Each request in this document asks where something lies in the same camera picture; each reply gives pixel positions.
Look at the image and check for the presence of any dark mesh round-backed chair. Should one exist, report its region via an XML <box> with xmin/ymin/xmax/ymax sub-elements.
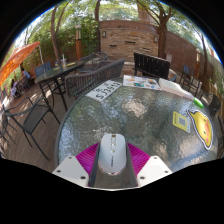
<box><xmin>199</xmin><ymin>90</ymin><xmax>222</xmax><ymax>121</ymax></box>

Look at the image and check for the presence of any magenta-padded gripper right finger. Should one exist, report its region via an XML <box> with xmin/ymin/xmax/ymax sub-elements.
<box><xmin>126</xmin><ymin>142</ymin><xmax>173</xmax><ymax>188</ymax></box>

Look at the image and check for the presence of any grey wicker armchair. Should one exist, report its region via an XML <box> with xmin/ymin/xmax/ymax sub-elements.
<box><xmin>64</xmin><ymin>58</ymin><xmax>126</xmax><ymax>99</ymax></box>
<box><xmin>78</xmin><ymin>51</ymin><xmax>109</xmax><ymax>73</ymax></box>

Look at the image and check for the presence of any colourful printed leaflet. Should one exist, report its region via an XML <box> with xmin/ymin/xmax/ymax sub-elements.
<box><xmin>122</xmin><ymin>74</ymin><xmax>162</xmax><ymax>91</ymax></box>

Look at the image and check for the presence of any dark slatted metal chair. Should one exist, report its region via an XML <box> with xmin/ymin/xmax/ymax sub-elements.
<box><xmin>179</xmin><ymin>64</ymin><xmax>203</xmax><ymax>98</ymax></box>

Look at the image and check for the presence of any black slatted wooden chair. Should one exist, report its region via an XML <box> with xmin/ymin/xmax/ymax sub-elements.
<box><xmin>133</xmin><ymin>51</ymin><xmax>172</xmax><ymax>80</ymax></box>

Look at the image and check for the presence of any yellow square code card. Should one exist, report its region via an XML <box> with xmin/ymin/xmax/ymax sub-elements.
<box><xmin>172</xmin><ymin>111</ymin><xmax>191</xmax><ymax>134</ymax></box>

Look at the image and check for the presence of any yellow duck-shaped mouse pad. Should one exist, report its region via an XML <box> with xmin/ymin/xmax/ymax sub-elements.
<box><xmin>187</xmin><ymin>109</ymin><xmax>214</xmax><ymax>151</ymax></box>

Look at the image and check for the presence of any white computer mouse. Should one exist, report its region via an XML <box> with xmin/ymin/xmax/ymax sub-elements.
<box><xmin>97</xmin><ymin>133</ymin><xmax>128</xmax><ymax>177</ymax></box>

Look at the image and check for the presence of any white sign with black print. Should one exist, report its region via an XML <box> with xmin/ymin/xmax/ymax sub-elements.
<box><xmin>85</xmin><ymin>79</ymin><xmax>123</xmax><ymax>102</ymax></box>

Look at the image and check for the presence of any person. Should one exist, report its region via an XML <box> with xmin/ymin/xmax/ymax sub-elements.
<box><xmin>20</xmin><ymin>68</ymin><xmax>32</xmax><ymax>81</ymax></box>

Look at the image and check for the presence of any dark round patio table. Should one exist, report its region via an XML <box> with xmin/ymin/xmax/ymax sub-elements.
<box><xmin>34</xmin><ymin>59</ymin><xmax>86</xmax><ymax>113</ymax></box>

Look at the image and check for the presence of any orange parasol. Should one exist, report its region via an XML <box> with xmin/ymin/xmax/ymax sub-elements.
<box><xmin>0</xmin><ymin>41</ymin><xmax>41</xmax><ymax>88</ymax></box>

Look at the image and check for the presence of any pale thin booklet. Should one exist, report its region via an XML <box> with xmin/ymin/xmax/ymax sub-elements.
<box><xmin>178</xmin><ymin>87</ymin><xmax>195</xmax><ymax>101</ymax></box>

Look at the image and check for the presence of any white open book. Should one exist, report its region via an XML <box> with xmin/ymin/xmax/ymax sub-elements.
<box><xmin>158</xmin><ymin>77</ymin><xmax>186</xmax><ymax>96</ymax></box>

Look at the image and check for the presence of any brown-trunked tree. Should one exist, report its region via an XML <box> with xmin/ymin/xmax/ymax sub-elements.
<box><xmin>136</xmin><ymin>0</ymin><xmax>183</xmax><ymax>60</ymax></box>
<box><xmin>49</xmin><ymin>3</ymin><xmax>73</xmax><ymax>63</ymax></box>

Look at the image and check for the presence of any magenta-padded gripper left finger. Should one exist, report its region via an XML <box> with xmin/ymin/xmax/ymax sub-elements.
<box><xmin>51</xmin><ymin>142</ymin><xmax>101</xmax><ymax>188</ymax></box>

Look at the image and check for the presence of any orange lamp post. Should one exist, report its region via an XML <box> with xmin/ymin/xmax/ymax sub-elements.
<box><xmin>74</xmin><ymin>23</ymin><xmax>83</xmax><ymax>62</ymax></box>
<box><xmin>195</xmin><ymin>48</ymin><xmax>202</xmax><ymax>73</ymax></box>

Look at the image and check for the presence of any grey mesh metal chair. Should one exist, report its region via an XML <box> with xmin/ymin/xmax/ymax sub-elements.
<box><xmin>3</xmin><ymin>96</ymin><xmax>61</xmax><ymax>161</ymax></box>

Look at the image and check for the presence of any blue mesh chair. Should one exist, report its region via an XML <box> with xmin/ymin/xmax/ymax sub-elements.
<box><xmin>34</xmin><ymin>61</ymin><xmax>53</xmax><ymax>78</ymax></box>

